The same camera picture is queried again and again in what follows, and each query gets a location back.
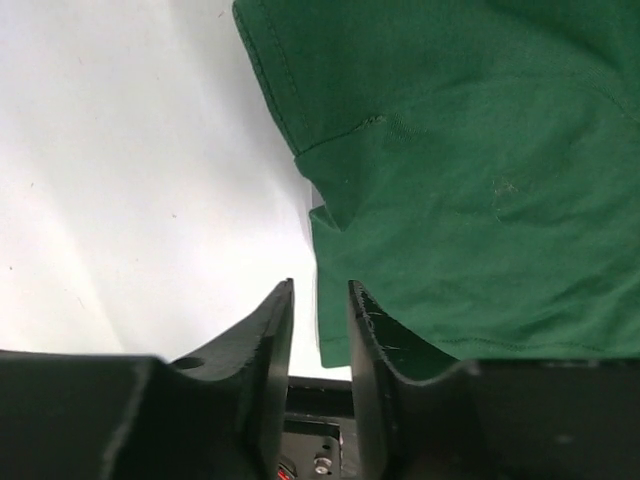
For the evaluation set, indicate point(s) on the green t shirt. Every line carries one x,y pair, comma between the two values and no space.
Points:
477,162

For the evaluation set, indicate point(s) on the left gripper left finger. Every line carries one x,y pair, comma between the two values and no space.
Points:
216,413

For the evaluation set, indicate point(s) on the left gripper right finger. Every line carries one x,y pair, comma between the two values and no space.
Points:
421,415

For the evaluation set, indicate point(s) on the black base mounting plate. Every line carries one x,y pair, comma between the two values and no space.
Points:
319,439

